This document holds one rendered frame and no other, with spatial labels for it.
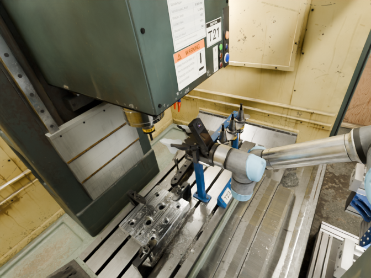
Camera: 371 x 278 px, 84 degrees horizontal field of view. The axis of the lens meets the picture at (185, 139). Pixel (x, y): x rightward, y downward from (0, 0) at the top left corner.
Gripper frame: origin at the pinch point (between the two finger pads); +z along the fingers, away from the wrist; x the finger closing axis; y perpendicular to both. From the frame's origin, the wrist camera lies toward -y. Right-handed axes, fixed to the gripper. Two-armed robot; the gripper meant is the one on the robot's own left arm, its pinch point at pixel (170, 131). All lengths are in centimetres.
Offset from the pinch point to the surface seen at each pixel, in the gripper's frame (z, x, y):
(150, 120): 5.2, -3.7, -5.8
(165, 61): -7.5, -4.5, -28.8
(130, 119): 11.2, -7.9, -6.7
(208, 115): 43, 100, 63
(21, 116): 59, -27, -5
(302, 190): -50, 66, 78
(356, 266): -51, -31, -23
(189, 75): -7.9, 4.5, -21.6
